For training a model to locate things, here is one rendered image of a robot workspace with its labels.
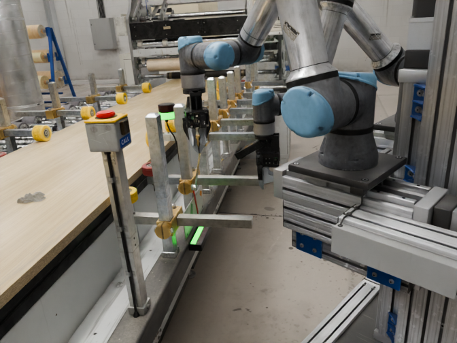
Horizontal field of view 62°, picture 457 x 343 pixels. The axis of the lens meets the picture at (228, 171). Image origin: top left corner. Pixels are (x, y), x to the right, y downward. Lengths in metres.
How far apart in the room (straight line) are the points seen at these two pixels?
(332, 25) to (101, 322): 1.08
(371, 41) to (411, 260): 0.83
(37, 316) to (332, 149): 0.82
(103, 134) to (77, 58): 11.53
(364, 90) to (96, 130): 0.61
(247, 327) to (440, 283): 1.32
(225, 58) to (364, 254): 0.62
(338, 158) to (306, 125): 0.17
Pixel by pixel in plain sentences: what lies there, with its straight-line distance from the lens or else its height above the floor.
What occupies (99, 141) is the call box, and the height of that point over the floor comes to 1.17.
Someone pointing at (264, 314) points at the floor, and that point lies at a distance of 2.10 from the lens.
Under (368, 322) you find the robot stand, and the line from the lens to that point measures 1.80.
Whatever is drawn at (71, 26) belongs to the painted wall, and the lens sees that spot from 12.35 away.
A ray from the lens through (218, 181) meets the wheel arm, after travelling 1.44.
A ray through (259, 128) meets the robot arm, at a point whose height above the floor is 1.05.
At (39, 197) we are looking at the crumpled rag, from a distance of 1.38.
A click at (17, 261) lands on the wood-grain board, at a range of 1.05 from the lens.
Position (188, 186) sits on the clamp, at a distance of 1.40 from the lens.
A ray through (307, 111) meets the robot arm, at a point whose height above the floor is 1.21.
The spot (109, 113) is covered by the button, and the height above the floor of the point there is 1.23.
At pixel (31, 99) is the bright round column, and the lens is 5.40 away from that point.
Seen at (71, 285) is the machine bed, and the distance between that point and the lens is 1.18.
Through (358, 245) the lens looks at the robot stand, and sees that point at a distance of 0.90.
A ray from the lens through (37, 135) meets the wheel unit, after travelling 2.11.
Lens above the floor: 1.39
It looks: 21 degrees down
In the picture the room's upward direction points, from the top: 4 degrees counter-clockwise
